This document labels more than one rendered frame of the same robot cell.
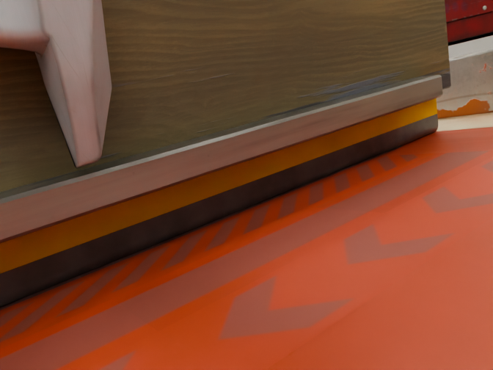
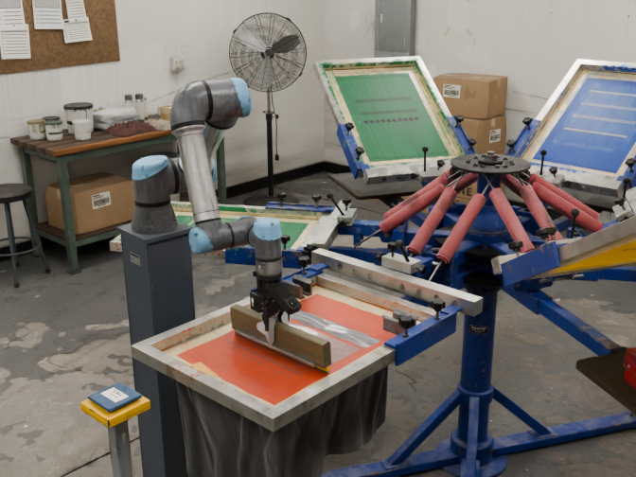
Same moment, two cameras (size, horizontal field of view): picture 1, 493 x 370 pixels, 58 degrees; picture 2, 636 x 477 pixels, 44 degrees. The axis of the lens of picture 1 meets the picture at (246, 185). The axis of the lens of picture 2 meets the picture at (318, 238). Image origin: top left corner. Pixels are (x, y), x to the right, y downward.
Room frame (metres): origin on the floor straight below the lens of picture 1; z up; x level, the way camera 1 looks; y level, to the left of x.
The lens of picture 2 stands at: (-0.26, -1.99, 2.03)
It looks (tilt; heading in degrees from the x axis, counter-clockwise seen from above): 19 degrees down; 76
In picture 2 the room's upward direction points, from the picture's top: straight up
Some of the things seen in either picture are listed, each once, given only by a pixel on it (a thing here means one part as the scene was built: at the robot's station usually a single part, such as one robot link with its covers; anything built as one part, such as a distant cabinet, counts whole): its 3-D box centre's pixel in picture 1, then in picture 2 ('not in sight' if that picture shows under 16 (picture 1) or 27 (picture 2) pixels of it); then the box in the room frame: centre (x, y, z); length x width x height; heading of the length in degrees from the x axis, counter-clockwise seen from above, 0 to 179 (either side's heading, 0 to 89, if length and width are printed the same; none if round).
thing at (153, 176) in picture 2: not in sight; (152, 178); (-0.16, 0.58, 1.37); 0.13 x 0.12 x 0.14; 16
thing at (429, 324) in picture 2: not in sight; (421, 335); (0.57, 0.01, 0.97); 0.30 x 0.05 x 0.07; 33
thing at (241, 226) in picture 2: not in sight; (246, 232); (0.08, 0.16, 1.29); 0.11 x 0.11 x 0.08; 16
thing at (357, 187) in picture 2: not in sight; (414, 213); (1.06, 1.36, 0.91); 1.34 x 0.40 x 0.08; 93
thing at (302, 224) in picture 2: not in sight; (261, 212); (0.29, 1.10, 1.05); 1.08 x 0.61 x 0.23; 153
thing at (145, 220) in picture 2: not in sight; (153, 212); (-0.16, 0.57, 1.25); 0.15 x 0.15 x 0.10
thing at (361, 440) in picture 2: not in sight; (338, 436); (0.28, -0.09, 0.74); 0.46 x 0.04 x 0.42; 33
